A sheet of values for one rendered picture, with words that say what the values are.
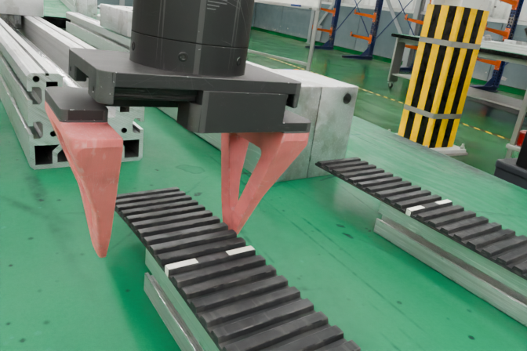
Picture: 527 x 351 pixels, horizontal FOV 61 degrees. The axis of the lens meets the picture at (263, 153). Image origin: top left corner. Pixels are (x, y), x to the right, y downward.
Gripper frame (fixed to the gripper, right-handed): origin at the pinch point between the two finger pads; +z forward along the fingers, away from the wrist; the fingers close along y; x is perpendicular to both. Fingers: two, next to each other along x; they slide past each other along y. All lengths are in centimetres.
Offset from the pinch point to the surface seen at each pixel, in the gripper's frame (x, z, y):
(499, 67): -406, 14, -768
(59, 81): -19.8, -4.1, 2.5
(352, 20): -874, -30, -851
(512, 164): -7, 2, -53
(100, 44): -69, -2, -13
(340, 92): -11.2, -5.9, -21.7
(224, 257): 3.6, 0.2, -1.5
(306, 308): 8.6, 0.2, -3.0
